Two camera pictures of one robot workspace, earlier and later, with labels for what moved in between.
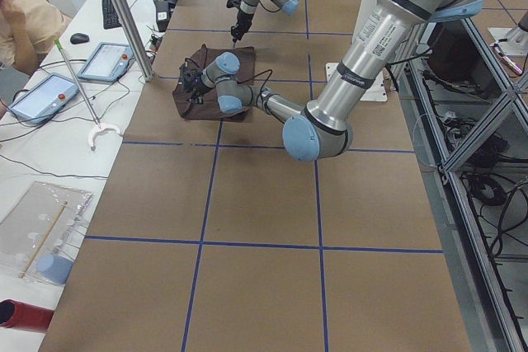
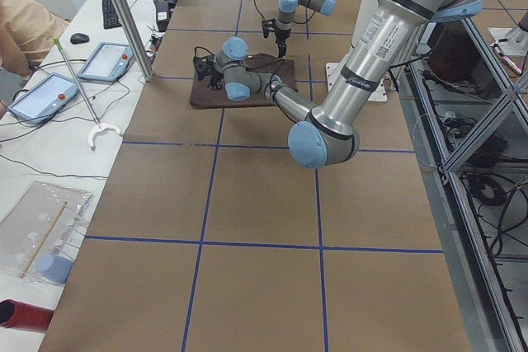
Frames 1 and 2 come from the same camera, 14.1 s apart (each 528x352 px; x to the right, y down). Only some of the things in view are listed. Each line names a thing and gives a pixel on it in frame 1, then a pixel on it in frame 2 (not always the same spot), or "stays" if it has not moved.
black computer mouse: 79,38 stays
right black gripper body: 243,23 to 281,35
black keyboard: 110,19 stays
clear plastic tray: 45,220 stays
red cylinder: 18,315 stays
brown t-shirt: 209,110 to 280,67
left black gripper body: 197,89 to 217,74
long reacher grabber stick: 110,127 stays
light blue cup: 54,269 stays
